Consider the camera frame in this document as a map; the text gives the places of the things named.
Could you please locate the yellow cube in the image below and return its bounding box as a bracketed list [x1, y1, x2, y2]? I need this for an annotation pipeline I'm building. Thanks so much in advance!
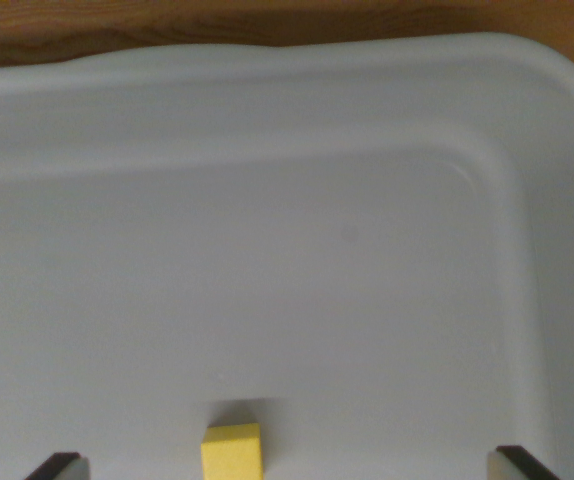
[200, 422, 264, 480]

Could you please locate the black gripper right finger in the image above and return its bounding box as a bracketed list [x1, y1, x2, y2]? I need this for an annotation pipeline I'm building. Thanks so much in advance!
[486, 444, 563, 480]

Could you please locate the white plastic bin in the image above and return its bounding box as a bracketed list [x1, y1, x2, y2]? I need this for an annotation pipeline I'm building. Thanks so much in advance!
[0, 31, 574, 480]

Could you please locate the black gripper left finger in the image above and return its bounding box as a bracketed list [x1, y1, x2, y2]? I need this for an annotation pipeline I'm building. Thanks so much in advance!
[24, 451, 91, 480]

